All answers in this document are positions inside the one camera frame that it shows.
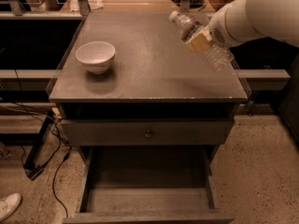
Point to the open middle drawer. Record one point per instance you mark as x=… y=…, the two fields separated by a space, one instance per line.
x=148 y=185

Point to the black metal stand leg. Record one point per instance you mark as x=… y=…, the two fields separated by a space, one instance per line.
x=33 y=171

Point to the clear plastic water bottle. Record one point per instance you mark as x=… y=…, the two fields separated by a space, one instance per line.
x=217 y=57

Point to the grey wooden cabinet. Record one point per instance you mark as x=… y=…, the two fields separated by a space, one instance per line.
x=153 y=77

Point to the round metal drawer knob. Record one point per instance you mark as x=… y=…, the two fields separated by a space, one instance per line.
x=148 y=134

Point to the closed top drawer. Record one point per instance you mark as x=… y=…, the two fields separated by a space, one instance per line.
x=86 y=132

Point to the white sneaker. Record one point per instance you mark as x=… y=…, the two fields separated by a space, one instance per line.
x=9 y=205

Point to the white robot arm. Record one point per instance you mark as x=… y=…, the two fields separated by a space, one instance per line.
x=278 y=19

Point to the white ceramic bowl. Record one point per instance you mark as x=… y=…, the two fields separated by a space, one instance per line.
x=96 y=57

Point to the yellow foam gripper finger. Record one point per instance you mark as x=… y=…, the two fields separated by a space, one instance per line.
x=201 y=41

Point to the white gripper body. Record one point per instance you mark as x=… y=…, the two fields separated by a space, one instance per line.
x=219 y=29

